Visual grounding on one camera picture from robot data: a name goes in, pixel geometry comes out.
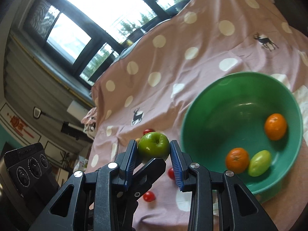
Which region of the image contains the red cherry tomato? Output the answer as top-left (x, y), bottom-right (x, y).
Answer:
top-left (143, 128), bottom-right (155, 135)
top-left (142, 191), bottom-right (156, 202)
top-left (168, 168), bottom-right (175, 180)

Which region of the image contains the green apple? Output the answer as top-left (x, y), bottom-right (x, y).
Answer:
top-left (138, 132), bottom-right (170, 164)

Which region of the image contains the orange mandarin near front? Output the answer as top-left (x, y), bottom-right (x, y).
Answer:
top-left (225, 148), bottom-right (249, 174)

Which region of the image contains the orange mandarin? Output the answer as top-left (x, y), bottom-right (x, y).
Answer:
top-left (264, 113), bottom-right (288, 141)
top-left (225, 148), bottom-right (249, 174)

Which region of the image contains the light green oval fruit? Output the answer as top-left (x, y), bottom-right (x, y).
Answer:
top-left (248, 150), bottom-right (271, 177)

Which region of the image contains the black vacuum cleaner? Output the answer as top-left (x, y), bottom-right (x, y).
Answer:
top-left (33, 106), bottom-right (93, 143)

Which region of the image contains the floral cloth bundle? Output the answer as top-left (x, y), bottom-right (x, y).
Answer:
top-left (81, 107), bottom-right (97, 140)

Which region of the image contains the green plastic bowl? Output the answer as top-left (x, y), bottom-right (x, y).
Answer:
top-left (180, 72), bottom-right (303, 202)

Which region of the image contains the orange mandarin at back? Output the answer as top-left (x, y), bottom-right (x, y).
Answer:
top-left (264, 113), bottom-right (288, 141)

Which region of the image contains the black framed window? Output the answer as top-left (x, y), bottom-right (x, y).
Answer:
top-left (23, 0), bottom-right (190, 87)

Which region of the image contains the pink polka dot tablecloth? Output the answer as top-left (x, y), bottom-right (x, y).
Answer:
top-left (84, 0), bottom-right (308, 231)

